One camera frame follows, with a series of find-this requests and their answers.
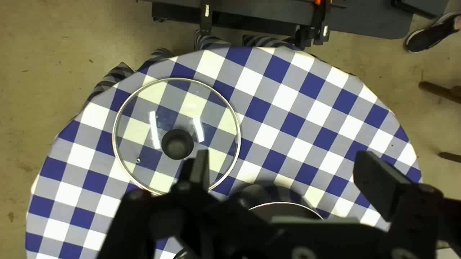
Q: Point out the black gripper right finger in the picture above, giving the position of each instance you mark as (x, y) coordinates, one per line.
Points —
(394, 191)

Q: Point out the blue white checked tablecloth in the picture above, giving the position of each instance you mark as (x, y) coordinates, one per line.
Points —
(297, 119)

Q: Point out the black orange bar clamp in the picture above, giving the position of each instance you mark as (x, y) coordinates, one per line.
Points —
(206, 13)
(317, 21)

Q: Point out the round glass pot lid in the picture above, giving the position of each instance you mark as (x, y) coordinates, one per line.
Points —
(139, 129)

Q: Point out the black sneaker white sole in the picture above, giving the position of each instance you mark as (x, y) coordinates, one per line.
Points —
(430, 34)

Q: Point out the black cooking pot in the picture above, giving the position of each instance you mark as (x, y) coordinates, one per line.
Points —
(283, 194)

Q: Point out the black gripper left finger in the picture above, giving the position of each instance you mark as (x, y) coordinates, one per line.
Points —
(199, 173)

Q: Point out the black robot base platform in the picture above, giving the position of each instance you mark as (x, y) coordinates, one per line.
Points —
(268, 11)

